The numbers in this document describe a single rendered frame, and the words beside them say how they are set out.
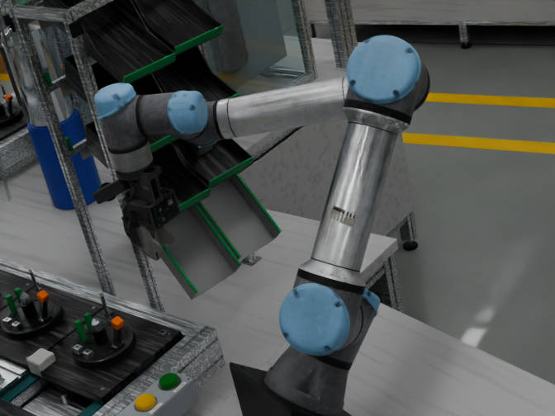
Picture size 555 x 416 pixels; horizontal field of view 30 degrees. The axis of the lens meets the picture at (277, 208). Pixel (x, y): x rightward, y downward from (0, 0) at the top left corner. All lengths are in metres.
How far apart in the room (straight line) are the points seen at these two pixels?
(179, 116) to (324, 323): 0.44
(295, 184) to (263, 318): 1.09
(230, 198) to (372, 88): 0.86
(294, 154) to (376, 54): 1.75
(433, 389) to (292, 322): 0.53
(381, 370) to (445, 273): 1.83
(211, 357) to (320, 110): 0.67
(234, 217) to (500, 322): 1.52
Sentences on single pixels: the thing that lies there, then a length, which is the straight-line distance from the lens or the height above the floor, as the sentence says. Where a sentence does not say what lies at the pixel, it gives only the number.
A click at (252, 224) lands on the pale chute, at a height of 1.03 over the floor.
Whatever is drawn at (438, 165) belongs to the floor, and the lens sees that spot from 4.76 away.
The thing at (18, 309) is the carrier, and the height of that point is 0.99.
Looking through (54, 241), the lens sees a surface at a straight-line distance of 3.01.
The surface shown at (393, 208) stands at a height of 0.25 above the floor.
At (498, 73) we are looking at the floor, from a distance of 5.62.
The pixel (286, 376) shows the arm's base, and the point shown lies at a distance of 1.84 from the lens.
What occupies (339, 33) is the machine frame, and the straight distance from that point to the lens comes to 3.63.
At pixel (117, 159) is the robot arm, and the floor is 1.46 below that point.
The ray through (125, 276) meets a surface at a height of 0.86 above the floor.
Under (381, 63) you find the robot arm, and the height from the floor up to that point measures 1.60.
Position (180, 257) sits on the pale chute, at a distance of 2.35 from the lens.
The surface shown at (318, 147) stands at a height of 0.70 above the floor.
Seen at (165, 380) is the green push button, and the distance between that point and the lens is 2.14.
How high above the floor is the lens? 2.23
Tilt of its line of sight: 29 degrees down
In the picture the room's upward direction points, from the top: 13 degrees counter-clockwise
